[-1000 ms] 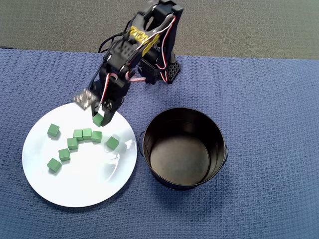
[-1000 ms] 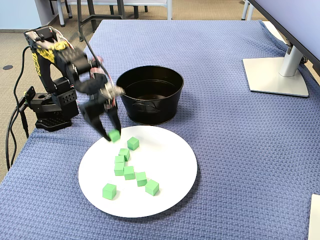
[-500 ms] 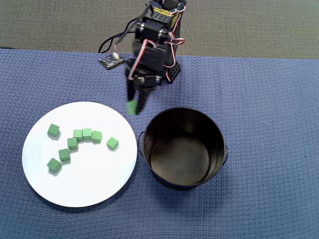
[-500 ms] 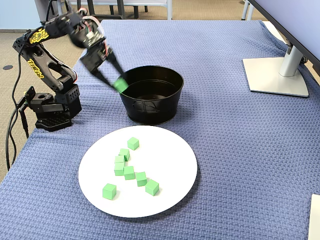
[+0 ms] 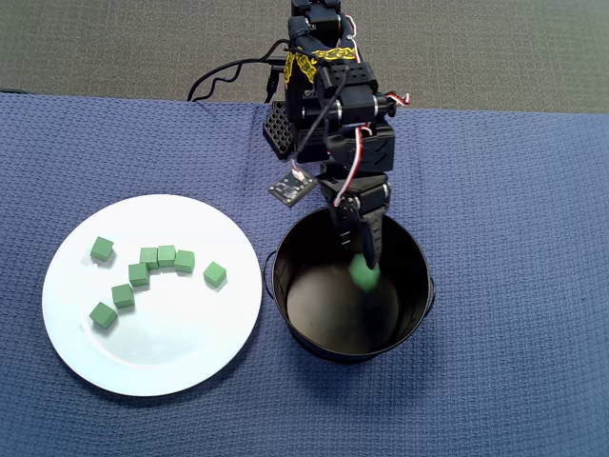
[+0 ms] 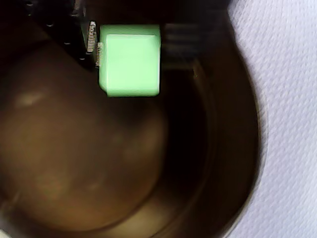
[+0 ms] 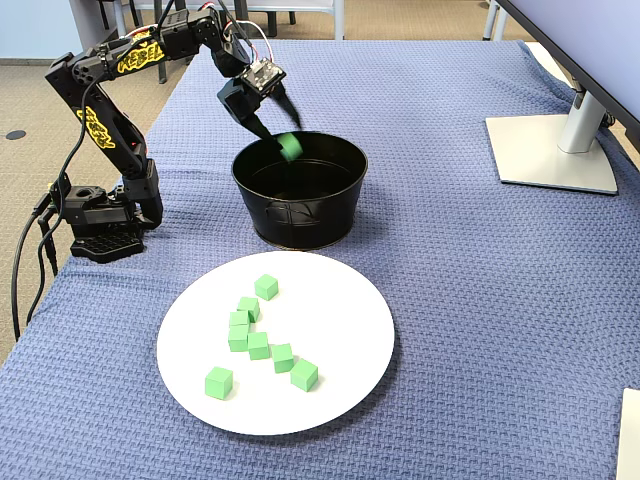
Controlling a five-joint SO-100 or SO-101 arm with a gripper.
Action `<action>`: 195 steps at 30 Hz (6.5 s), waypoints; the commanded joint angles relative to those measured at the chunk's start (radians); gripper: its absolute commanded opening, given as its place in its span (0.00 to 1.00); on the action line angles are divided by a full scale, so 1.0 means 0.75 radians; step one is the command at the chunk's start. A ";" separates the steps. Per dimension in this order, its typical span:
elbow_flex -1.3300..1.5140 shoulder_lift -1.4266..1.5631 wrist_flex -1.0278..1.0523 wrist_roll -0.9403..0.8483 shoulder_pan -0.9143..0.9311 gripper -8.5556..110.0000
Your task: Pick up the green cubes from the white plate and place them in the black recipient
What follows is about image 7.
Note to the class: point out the dark chair leg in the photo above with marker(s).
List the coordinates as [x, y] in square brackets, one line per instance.
[271, 24]

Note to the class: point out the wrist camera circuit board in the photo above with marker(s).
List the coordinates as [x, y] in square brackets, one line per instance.
[262, 76]

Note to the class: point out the green cube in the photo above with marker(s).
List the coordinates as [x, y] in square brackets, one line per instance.
[266, 287]
[238, 318]
[282, 358]
[304, 375]
[290, 146]
[248, 307]
[238, 339]
[218, 383]
[258, 346]

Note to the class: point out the computer monitor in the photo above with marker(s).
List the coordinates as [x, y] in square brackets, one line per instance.
[600, 30]

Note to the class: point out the white flat box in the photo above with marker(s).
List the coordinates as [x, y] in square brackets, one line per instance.
[631, 440]

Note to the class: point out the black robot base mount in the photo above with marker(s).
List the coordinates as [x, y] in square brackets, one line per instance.
[107, 247]

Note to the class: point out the gray chair leg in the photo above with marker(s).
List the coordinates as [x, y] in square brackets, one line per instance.
[495, 20]

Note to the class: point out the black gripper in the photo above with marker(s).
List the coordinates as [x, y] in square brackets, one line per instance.
[242, 106]

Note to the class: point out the gray metal table leg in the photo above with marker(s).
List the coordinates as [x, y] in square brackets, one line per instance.
[163, 65]

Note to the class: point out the black round floor outlet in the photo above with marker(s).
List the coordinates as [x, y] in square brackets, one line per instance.
[15, 134]

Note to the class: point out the black metal bucket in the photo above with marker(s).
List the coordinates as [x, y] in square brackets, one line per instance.
[300, 215]

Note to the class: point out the white round plate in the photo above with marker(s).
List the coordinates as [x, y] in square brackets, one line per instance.
[325, 350]

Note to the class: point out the white table leg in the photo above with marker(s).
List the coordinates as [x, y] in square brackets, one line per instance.
[339, 20]

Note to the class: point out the blue woven tablecloth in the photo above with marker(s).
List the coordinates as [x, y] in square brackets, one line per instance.
[450, 300]

